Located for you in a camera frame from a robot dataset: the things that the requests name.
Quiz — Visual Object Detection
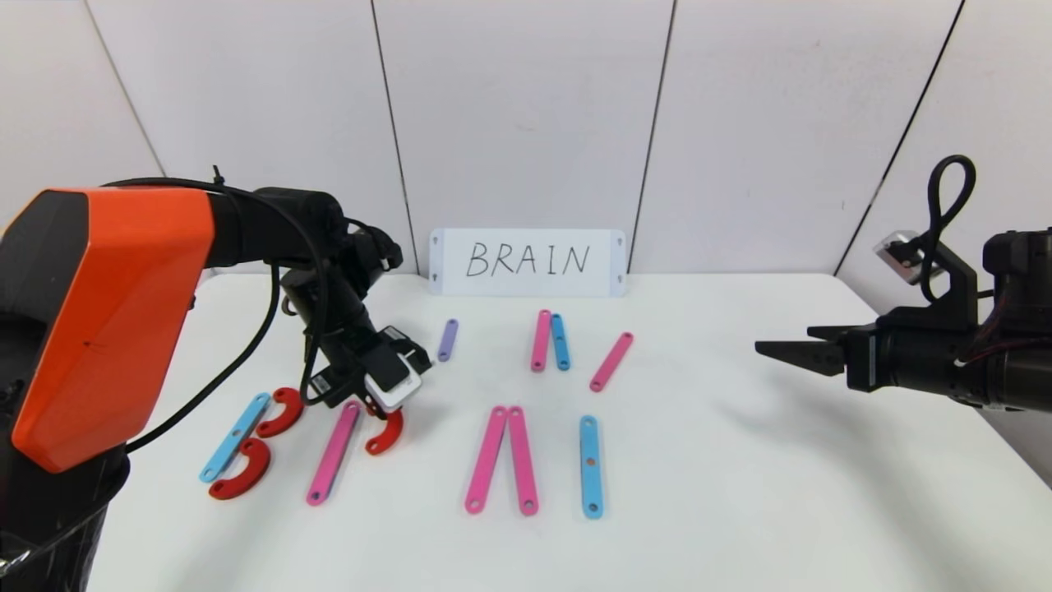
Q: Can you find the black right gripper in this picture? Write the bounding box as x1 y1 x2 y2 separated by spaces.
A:
754 323 983 404

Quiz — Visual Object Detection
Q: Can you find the pink holed strip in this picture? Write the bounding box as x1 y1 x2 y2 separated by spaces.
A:
530 309 552 373
306 400 362 506
507 406 540 516
464 405 509 516
589 331 634 393

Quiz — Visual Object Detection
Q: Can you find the red C-shaped piece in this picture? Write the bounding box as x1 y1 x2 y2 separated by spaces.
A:
208 437 272 501
365 407 405 456
256 387 305 438

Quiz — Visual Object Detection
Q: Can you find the white BRAIN sign card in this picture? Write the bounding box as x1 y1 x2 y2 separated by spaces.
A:
428 229 627 298

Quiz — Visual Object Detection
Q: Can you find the long blue holed strip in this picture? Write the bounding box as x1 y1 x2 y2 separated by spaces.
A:
579 415 604 520

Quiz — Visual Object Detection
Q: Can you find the light blue holed strip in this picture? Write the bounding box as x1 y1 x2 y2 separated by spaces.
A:
199 392 272 483

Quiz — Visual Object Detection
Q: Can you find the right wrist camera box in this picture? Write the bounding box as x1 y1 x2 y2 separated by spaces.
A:
873 231 930 285

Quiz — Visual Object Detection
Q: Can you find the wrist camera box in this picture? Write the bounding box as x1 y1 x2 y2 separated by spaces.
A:
873 231 930 285
364 326 431 414

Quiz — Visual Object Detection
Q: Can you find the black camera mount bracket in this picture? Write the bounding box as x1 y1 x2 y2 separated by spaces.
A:
876 240 980 330

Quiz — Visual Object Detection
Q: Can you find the looped black camera cable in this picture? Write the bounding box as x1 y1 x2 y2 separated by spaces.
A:
919 155 978 303

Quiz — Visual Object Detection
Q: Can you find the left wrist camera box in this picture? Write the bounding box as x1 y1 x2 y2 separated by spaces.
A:
364 326 431 414

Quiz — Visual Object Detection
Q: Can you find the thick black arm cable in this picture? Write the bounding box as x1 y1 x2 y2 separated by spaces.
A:
123 261 282 453

